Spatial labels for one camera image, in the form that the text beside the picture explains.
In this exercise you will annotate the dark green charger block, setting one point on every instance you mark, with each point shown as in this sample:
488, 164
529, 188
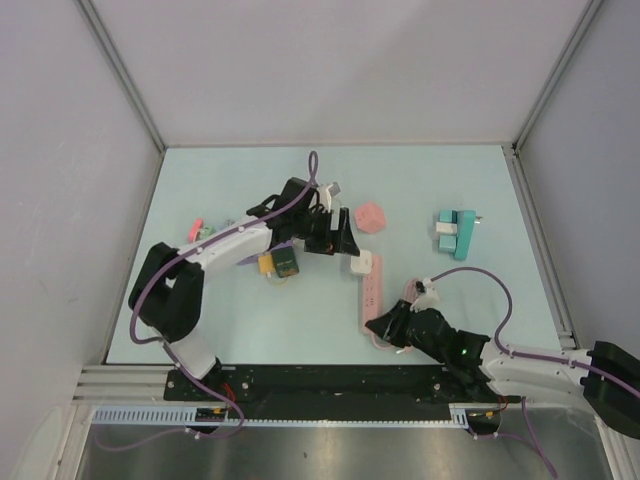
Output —
285, 262

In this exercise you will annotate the red pink plug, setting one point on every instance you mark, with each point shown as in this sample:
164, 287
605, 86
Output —
195, 231

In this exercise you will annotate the blue cable duct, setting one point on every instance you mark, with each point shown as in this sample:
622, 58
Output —
411, 416

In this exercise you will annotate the white plug on teal strip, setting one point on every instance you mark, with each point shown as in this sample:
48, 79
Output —
445, 228

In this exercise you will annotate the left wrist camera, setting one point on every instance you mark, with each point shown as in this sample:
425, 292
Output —
327, 193

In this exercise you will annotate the teal plug upper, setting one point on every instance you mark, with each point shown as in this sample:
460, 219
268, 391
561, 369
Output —
447, 216

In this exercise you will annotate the white charger plug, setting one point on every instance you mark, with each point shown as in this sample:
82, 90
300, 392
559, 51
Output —
362, 264

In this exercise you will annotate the teal plug lower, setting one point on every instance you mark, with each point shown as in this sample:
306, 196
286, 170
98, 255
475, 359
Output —
447, 244

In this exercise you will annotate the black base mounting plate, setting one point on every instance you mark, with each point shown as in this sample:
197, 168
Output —
433, 383

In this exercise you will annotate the yellow plug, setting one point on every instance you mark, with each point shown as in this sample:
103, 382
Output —
266, 265

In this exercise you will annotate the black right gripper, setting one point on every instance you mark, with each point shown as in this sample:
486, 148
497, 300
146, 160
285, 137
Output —
390, 324

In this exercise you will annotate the pink cube socket adapter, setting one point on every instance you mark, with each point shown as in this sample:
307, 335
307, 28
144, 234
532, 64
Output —
370, 218

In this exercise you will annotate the pink power strip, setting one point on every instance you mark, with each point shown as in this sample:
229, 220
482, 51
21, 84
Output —
372, 303

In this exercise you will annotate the teal power strip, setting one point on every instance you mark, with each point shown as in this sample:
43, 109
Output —
466, 221

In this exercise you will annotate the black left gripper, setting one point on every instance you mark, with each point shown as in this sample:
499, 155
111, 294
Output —
331, 241

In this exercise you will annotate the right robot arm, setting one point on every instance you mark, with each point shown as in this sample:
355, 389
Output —
603, 380

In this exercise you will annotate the purple socket block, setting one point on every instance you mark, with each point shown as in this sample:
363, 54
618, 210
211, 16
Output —
250, 260

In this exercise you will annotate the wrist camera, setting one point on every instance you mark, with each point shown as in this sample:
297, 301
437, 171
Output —
424, 295
327, 193

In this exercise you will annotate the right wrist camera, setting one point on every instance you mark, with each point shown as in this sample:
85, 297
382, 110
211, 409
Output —
424, 295

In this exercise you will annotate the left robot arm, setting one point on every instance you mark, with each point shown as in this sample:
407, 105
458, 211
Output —
167, 295

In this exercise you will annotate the green small adapter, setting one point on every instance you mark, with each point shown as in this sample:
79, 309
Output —
206, 232

